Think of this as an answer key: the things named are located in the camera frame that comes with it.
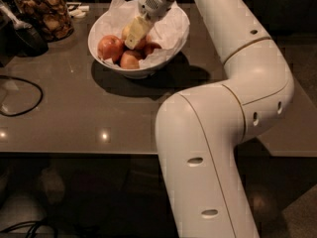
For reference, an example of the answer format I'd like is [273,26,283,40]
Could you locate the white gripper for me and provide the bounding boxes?
[125,0,175,50]

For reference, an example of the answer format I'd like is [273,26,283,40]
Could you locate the yellow-red apple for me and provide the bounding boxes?
[121,25,152,51]

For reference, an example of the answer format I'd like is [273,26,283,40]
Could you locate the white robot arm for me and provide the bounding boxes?
[139,0,294,238]

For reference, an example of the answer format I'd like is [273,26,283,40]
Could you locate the right small red apple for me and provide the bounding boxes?
[143,42,160,57]

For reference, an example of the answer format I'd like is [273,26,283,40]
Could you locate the white ceramic bowl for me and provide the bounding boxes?
[87,0,191,80]

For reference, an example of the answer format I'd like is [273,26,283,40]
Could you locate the front red apple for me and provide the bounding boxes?
[120,51,143,69]

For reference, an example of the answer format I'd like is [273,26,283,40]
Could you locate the left red apple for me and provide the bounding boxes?
[97,35,124,62]

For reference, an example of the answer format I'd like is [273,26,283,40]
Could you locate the white paper liner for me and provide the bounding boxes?
[101,0,191,70]

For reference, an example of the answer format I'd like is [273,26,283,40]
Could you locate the small white items behind jar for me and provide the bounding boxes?
[68,5,90,19]

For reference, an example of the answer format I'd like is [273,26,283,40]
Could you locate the glass jar of dried chips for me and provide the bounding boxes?
[14,0,74,42]

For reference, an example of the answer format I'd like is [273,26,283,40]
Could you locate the black appliance with metal lever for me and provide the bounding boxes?
[0,0,49,58]

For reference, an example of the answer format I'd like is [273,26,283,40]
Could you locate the black cable on table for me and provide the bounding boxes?
[0,74,45,118]

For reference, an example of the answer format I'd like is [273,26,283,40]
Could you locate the black cables on floor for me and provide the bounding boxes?
[0,217,93,238]

